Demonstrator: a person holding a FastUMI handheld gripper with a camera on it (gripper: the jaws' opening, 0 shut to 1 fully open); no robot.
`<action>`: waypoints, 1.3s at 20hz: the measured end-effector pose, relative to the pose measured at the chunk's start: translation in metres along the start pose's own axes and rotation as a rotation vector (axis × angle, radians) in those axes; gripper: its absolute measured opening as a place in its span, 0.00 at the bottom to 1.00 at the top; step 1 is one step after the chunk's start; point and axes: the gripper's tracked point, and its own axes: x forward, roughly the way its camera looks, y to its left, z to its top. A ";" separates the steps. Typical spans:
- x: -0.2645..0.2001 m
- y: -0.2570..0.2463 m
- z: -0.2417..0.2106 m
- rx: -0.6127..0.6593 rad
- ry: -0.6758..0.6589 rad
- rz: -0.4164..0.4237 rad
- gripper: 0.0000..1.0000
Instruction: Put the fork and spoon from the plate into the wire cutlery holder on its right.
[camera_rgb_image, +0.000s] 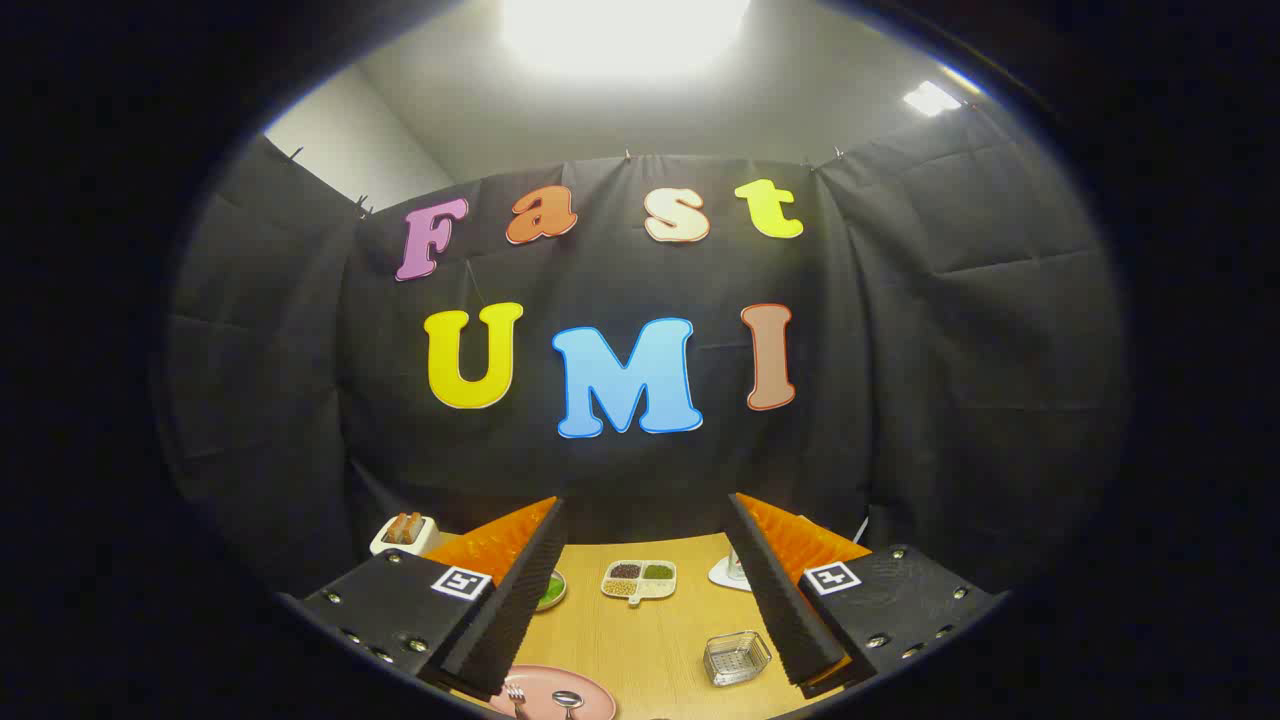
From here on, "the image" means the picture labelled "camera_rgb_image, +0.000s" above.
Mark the large ceiling light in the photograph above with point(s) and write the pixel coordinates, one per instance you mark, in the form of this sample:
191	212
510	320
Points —
625	35

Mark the white toaster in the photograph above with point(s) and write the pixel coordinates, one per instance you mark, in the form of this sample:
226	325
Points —
393	546

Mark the white coaster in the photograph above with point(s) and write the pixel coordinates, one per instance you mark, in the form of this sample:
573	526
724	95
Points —
720	578

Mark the small ceiling light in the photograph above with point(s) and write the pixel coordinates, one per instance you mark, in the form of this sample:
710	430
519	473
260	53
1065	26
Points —
931	98

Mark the toast slices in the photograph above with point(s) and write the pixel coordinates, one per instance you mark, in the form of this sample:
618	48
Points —
404	527

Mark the grey food plate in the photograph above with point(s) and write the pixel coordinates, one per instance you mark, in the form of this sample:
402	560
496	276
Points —
552	592

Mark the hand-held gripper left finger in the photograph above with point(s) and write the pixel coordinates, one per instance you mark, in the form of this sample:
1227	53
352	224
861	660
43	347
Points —
510	610

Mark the pink plate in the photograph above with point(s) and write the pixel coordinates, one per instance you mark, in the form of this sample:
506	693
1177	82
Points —
600	700

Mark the white divided bean dish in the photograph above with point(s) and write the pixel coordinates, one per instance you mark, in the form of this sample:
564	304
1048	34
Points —
640	582

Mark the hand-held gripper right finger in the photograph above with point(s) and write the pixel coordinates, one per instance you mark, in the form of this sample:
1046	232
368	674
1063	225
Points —
785	600

